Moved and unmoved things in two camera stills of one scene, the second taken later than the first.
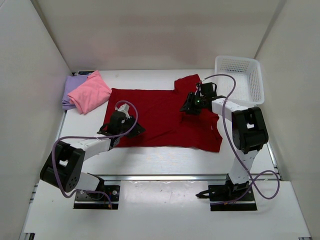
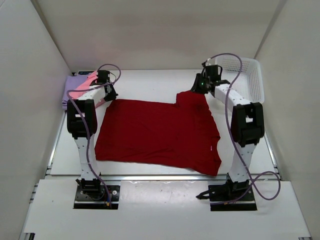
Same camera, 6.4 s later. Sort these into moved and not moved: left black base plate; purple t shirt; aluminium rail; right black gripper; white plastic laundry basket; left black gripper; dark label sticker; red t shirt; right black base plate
Moved: red t shirt; right black gripper; left black gripper
Not moved: right black base plate; white plastic laundry basket; aluminium rail; left black base plate; dark label sticker; purple t shirt
